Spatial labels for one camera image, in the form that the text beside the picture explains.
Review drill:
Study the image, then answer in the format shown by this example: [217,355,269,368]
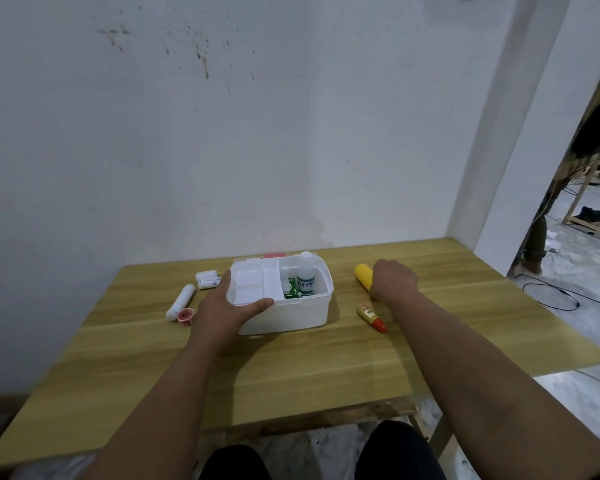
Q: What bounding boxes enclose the yellow bottle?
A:
[354,264,376,292]

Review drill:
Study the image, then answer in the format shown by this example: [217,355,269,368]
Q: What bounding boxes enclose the person's right hand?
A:
[369,259,421,309]

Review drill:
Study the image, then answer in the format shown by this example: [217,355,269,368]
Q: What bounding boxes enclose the black floor cable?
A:
[512,272,600,313]

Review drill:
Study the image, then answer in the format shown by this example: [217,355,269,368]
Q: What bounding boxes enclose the person's right forearm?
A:
[386,289,600,480]

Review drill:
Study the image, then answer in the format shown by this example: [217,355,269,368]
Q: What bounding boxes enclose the person's black trousers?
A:
[199,420,448,480]

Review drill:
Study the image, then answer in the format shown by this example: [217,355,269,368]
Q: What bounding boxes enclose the white inner tray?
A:
[228,258,285,306]

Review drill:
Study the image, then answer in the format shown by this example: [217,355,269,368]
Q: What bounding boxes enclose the yellow tube with red cap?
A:
[357,305,388,334]

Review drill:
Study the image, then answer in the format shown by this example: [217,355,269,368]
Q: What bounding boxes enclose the person's left hand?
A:
[190,270,276,344]

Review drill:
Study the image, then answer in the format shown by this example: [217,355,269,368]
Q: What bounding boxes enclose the white tube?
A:
[165,284,197,322]

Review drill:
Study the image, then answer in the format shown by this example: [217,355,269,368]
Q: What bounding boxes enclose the person's left forearm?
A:
[82,337,242,480]

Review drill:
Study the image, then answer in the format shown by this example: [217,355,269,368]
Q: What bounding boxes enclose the white bottle with green label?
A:
[296,251,317,297]

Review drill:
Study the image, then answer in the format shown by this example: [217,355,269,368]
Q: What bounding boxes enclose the white plastic storage box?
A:
[227,252,335,336]

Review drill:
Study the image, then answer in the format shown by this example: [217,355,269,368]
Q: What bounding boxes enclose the wooden furniture frame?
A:
[561,145,600,233]

